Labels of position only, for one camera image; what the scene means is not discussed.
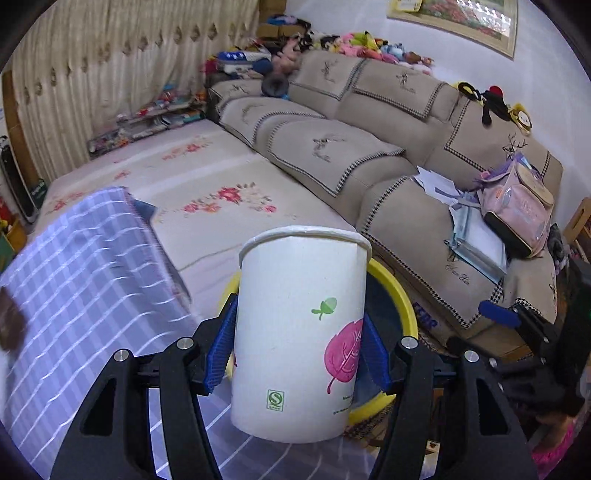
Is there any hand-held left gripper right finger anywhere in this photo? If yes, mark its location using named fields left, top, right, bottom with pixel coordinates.
left=362, top=318, right=539, bottom=480

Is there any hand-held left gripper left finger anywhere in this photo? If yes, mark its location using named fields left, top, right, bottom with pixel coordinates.
left=50, top=293, right=241, bottom=480

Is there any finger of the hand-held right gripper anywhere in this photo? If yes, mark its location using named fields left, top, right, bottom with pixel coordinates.
left=447, top=336, right=509, bottom=371
left=479, top=300, right=560, bottom=343

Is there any yellow-rimmed trash bin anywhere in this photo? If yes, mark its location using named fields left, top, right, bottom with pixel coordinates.
left=217, top=258, right=420, bottom=426

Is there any paper cup with pink leaf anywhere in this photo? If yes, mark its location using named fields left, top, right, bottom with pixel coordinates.
left=231, top=225, right=373, bottom=444

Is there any person's right forearm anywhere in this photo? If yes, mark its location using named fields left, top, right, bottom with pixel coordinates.
left=531, top=411, right=583, bottom=472

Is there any cardboard box with blue print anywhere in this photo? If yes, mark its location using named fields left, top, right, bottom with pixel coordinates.
left=412, top=300, right=450, bottom=343

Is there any stack of papers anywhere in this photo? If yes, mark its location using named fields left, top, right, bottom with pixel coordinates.
left=413, top=166, right=509, bottom=283

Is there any wooden chair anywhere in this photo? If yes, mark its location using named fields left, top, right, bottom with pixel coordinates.
left=563, top=198, right=591, bottom=251

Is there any pink backpack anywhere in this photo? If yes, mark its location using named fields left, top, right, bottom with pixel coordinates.
left=478, top=154, right=555, bottom=259

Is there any blue checkered tablecloth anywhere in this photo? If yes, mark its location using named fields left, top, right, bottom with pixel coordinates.
left=0, top=186, right=384, bottom=480

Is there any yellow plush toy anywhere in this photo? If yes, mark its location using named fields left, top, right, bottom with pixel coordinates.
left=508, top=104, right=533, bottom=136

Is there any black and red plush toy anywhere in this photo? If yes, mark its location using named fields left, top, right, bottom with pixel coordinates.
left=456, top=80, right=509, bottom=126

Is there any beige sofa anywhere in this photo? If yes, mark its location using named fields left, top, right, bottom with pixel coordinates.
left=205, top=48, right=565, bottom=365

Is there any row of small toys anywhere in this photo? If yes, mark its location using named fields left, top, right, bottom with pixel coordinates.
left=87, top=85, right=207, bottom=156

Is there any grey round cushion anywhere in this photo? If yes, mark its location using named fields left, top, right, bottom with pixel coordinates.
left=262, top=74, right=290, bottom=99

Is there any black tower heater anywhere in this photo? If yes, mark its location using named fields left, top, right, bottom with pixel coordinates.
left=0, top=136, right=41, bottom=223

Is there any blue printed bag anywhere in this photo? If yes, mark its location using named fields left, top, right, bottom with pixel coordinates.
left=216, top=48, right=274, bottom=75

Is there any row of plush toys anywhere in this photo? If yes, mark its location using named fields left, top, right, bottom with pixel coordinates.
left=318, top=30, right=435, bottom=71

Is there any pink doll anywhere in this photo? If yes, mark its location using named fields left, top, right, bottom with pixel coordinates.
left=271, top=39, right=306, bottom=80

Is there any beige patterned curtain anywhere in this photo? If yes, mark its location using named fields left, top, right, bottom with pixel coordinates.
left=0, top=0, right=260, bottom=186

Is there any framed wall picture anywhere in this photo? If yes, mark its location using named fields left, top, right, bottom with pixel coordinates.
left=387, top=0, right=521, bottom=60

